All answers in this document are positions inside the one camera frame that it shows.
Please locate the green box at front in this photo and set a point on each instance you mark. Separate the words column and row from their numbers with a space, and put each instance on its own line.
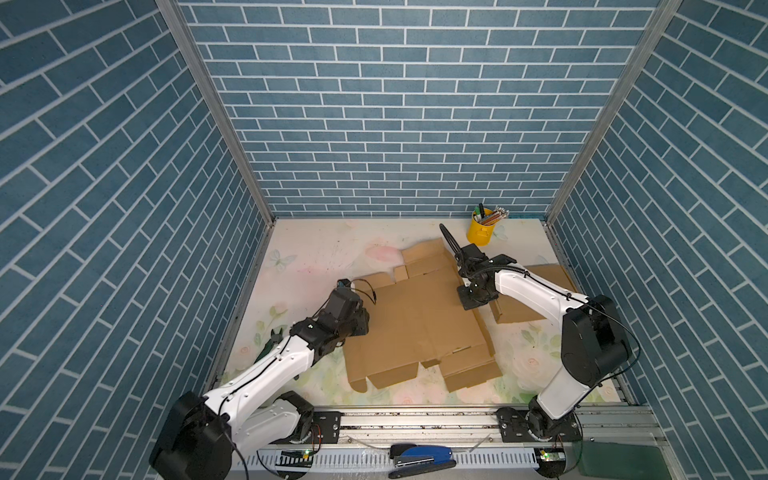
column 622, row 461

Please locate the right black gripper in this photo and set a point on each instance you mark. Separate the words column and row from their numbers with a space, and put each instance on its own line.
column 466, row 302

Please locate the yellow pen cup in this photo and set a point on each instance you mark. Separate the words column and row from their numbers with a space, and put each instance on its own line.
column 479, row 235

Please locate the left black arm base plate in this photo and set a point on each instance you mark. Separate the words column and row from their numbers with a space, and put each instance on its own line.
column 323, row 427

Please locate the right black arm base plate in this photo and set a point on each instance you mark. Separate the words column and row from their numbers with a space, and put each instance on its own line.
column 521, row 426

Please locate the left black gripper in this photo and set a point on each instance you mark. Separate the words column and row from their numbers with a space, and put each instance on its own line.
column 361, row 314

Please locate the pens in cup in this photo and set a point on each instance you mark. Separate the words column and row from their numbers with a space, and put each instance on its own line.
column 486, row 217

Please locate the aluminium front rail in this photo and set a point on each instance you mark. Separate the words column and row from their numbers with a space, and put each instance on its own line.
column 473, row 434

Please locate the green handled pliers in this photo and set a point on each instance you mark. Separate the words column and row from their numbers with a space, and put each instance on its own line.
column 276, row 337

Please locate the cardboard box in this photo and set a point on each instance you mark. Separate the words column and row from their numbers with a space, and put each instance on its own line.
column 544, row 293

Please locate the cardboard sheet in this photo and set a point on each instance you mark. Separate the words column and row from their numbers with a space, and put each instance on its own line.
column 417, row 319

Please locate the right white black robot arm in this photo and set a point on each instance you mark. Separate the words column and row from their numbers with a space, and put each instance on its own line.
column 594, row 342

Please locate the blue black stapler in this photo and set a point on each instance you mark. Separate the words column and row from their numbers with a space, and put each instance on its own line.
column 412, row 459

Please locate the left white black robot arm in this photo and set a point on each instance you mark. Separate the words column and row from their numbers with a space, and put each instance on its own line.
column 204, row 433

